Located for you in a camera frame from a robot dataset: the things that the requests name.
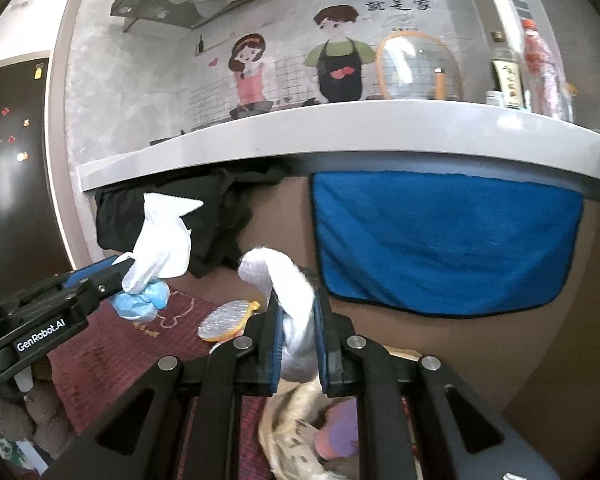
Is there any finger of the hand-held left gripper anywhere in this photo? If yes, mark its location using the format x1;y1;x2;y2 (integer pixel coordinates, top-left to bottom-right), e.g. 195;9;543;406
76;261;137;319
61;254;134;289

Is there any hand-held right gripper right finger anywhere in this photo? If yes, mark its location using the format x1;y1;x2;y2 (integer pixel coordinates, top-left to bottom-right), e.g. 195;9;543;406
312;287;563;480

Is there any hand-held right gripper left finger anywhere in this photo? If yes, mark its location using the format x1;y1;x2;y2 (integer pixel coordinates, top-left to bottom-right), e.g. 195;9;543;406
45;302;286;480

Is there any light blue face mask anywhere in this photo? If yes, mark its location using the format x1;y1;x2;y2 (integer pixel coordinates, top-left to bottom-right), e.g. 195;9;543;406
107;280;171;321

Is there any white fluffy sock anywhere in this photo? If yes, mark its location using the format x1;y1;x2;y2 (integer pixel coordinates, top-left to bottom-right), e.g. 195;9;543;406
237;246;317;383

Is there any white tissue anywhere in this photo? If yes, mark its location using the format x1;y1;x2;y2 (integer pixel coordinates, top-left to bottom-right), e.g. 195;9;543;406
122;192;204;293

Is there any pink and purple slipper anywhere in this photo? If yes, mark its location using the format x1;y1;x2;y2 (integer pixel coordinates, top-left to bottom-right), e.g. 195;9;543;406
314;400;361;461

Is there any bin with beige liner bag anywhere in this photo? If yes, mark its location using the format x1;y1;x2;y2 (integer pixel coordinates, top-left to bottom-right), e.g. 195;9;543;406
257;344;426;480

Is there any yellow rimmed slipper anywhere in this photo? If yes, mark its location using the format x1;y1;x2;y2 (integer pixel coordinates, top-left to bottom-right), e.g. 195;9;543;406
197;300;261;343

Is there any maroon mat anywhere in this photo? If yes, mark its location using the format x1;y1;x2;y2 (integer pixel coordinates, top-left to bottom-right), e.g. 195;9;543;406
47;290;261;436

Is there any brown plush toy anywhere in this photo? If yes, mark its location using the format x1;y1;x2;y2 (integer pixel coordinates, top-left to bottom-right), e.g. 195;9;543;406
0;380;76;456

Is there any dark refrigerator with magnets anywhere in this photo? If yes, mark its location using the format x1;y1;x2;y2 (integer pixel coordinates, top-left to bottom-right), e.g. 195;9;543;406
0;57;81;288

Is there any brown kitchen cabinet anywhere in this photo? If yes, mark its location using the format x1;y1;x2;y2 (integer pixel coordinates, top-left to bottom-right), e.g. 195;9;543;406
170;174;600;411

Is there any green floral cloth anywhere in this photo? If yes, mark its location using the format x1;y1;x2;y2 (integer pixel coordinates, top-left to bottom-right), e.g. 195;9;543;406
0;437;27;477

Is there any black hanging cloth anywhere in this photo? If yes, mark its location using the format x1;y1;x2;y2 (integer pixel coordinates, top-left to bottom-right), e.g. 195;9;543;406
95;167;286;280

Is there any blue towel with black trim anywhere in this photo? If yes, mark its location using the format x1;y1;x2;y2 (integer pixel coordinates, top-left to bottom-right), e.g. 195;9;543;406
310;170;586;318

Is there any grey kitchen counter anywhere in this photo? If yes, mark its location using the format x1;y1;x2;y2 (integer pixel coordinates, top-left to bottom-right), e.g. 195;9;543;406
76;101;600;201

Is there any clear dome food cover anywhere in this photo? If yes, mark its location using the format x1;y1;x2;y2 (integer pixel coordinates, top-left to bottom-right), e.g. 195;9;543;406
375;30;463;102

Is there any dark sauce bottle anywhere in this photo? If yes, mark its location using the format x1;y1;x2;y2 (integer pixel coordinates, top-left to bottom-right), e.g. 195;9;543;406
489;31;526;110

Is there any clear bottle with red label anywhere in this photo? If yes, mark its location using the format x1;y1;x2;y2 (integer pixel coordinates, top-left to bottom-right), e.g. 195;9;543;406
520;19;576;123

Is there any cartoon cooking wall sticker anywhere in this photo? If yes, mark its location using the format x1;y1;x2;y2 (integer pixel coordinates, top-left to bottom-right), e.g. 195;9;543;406
227;0;436;121

